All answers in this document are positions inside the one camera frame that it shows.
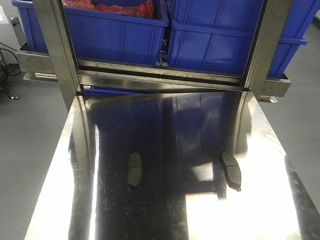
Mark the second-left grey brake pad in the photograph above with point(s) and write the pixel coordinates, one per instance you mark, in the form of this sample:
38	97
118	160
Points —
135	172

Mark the second-right grey brake pad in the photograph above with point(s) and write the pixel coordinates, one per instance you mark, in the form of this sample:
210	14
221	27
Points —
231	170

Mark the lower blue plastic bin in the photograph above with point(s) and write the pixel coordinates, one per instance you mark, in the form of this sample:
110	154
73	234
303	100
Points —
109	91

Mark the blue plastic bin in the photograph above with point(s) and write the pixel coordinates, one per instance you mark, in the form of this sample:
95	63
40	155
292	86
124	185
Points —
109	91
114	37
217	35

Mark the right blue plastic bin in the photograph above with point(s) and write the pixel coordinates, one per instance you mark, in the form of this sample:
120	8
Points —
217	35

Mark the left blue plastic bin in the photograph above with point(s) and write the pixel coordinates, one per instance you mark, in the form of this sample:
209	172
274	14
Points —
114	37

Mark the red bubble wrap bag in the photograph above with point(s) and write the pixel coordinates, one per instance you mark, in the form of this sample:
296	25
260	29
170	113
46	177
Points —
144	9

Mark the stainless steel rack frame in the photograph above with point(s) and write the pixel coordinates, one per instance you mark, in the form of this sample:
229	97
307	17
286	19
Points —
72	74

